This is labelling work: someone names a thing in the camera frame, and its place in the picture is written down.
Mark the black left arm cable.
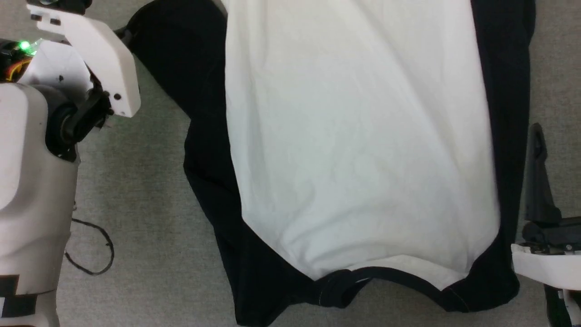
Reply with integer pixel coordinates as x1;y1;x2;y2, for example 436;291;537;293
64;218;115;276

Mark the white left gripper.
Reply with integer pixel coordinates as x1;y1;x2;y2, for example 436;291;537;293
26;5;142;119

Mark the black and white t-shirt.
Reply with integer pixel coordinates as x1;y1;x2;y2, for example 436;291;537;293
123;0;537;327

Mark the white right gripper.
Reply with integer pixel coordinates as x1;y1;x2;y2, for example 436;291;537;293
511;123;581;291

